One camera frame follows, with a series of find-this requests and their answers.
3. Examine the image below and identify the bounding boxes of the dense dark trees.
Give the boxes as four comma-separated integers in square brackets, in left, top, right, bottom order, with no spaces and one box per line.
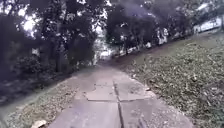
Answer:
[0,0,108,88]
[104,0,224,58]

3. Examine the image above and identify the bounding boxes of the grey concrete slab path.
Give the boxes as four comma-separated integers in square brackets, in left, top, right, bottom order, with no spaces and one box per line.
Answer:
[48,64,197,128]

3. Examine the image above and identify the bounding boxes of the leaf-strewn grass slope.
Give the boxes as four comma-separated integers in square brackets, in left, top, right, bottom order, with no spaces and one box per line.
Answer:
[115,30,224,128]

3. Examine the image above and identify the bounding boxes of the grass verge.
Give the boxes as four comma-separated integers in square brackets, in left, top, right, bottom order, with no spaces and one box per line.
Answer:
[0,73,86,128]

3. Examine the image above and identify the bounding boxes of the white wall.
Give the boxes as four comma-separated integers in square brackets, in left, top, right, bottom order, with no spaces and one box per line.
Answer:
[193,16,224,35]

